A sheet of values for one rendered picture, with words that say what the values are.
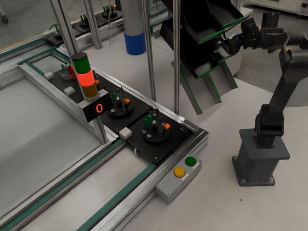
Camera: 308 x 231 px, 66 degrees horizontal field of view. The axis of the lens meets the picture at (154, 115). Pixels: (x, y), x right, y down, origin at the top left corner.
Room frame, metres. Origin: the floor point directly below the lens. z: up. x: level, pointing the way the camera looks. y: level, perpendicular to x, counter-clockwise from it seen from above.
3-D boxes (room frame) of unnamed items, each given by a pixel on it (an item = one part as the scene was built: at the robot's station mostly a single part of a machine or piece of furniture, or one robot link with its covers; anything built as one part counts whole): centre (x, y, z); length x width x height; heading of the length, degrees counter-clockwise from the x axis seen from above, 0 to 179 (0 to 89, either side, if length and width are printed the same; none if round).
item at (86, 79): (0.69, 0.22, 1.33); 0.05 x 0.05 x 0.05
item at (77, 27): (2.08, 0.50, 1.01); 0.24 x 0.24 x 0.13; 42
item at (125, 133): (0.74, 0.14, 0.97); 0.05 x 0.05 x 0.04; 42
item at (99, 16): (2.24, 0.32, 1.01); 0.24 x 0.24 x 0.13; 42
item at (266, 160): (0.55, -0.41, 0.96); 0.15 x 0.15 x 0.20; 86
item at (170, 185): (0.52, -0.08, 0.93); 0.21 x 0.07 x 0.06; 132
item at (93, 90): (0.69, 0.22, 1.28); 0.05 x 0.05 x 0.05
